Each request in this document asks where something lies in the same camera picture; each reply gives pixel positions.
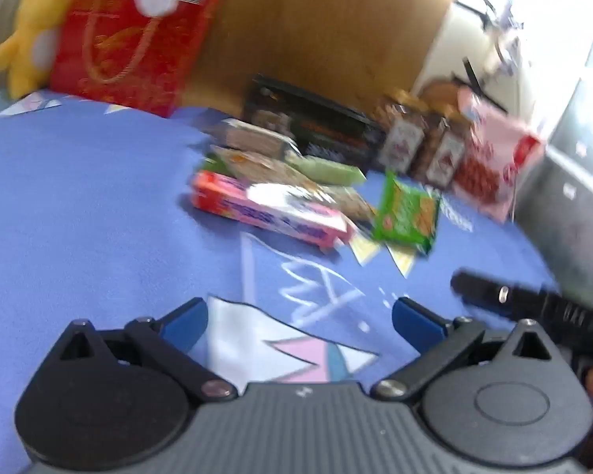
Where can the black box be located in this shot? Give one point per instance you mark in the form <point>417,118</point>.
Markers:
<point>336,133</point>

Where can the nut jar gold lid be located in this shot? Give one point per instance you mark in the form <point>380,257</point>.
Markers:
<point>442,155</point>
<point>400,138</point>

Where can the light green snack packet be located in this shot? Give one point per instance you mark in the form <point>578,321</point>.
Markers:
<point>331,168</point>

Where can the yellow plush toy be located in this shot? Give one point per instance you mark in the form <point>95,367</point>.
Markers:
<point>34,24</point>

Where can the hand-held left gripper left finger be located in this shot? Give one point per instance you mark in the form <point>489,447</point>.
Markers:
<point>184,326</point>

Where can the pink snack bag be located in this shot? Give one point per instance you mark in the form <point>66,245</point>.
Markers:
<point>494,163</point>

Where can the brown snack packet yellow edges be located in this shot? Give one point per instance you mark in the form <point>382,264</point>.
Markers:
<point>267,170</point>

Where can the blue printed blanket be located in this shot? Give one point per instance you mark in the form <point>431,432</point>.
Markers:
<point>79,197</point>

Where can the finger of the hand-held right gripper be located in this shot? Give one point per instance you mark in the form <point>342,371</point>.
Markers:
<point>533,306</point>

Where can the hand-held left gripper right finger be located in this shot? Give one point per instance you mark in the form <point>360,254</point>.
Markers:
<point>417,326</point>

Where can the black metal rack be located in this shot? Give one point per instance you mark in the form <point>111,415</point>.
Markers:
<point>494,24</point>

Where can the wooden headboard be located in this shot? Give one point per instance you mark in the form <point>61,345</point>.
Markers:
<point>316,24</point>

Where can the brown rounded wooden piece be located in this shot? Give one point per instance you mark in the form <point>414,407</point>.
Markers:
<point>442,94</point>

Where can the pink snack box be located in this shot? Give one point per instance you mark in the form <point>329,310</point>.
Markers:
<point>257,210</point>

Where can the red gift bag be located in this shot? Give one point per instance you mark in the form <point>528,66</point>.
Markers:
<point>128,59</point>

